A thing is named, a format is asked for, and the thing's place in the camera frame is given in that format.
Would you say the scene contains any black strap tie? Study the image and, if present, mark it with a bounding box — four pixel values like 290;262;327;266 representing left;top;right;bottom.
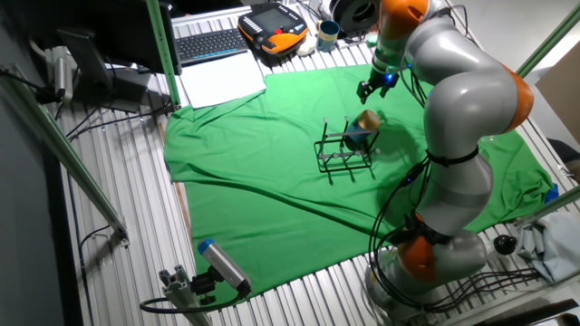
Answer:
425;144;480;168

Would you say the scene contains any black round spool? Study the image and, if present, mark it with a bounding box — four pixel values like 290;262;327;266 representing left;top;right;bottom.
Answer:
329;0;381;40

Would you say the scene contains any green cloth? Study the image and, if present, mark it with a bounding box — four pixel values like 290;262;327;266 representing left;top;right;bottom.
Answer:
162;62;556;302

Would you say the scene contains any black desk cable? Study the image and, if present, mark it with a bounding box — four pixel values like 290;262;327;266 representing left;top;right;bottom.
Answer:
65;101;173;141

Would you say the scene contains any black camera cable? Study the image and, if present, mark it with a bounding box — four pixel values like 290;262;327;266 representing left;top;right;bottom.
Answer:
139;289;246;316

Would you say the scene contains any teal mug with yellow band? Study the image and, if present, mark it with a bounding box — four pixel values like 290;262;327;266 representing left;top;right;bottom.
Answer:
315;19;342;53

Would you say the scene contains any white round lump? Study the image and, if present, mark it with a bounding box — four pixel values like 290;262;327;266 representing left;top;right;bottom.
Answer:
296;34;319;58

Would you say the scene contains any black keyboard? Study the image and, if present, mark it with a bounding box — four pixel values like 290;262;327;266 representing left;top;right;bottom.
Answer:
174;27;250;67

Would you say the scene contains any blue small item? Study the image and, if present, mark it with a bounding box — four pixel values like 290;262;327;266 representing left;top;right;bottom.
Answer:
543;183;561;205

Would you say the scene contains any black ball knob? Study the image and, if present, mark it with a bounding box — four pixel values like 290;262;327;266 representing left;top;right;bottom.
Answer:
492;234;518;256

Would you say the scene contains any white paper sheet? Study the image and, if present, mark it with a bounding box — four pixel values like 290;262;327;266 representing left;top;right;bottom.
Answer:
179;52;267;110

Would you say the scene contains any grey crumpled cloth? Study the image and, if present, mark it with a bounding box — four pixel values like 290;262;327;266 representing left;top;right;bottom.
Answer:
516;211;580;284

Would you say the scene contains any silver cylinder device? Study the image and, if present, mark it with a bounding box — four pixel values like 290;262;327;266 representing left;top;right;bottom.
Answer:
44;44;76;103

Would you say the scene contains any silver camera with blue end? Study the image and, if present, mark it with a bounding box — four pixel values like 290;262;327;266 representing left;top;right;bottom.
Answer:
197;238;253;298

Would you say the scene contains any orange black teach pendant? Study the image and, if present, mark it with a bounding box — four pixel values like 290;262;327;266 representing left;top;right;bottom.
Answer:
237;2;310;56

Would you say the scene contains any black monitor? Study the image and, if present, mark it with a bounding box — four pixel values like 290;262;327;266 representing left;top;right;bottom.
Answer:
13;0;182;76

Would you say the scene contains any aluminium camera mount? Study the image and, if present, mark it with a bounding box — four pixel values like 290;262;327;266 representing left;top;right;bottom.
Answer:
158;264;214;326

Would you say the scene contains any black wire cup rack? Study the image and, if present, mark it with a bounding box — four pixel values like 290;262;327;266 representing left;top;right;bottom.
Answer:
313;116;382;185

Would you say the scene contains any black monitor stand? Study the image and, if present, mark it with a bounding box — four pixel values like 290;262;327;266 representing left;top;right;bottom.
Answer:
56;27;153;114

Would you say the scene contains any green frame bar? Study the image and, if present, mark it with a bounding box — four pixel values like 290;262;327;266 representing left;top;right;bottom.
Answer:
144;0;182;110
514;185;580;227
516;4;580;78
0;62;131;248

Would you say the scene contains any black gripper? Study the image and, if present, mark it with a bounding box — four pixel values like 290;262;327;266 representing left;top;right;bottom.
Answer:
356;67;402;106

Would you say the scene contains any brown cardboard sheet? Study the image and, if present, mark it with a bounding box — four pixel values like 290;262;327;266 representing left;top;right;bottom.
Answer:
534;53;580;146

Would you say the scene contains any black cable bundle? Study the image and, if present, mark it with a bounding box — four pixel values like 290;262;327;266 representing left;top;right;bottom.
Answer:
367;153;540;314

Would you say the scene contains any blue cup with tan base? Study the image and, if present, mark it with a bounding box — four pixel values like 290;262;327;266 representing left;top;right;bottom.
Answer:
343;109;382;153

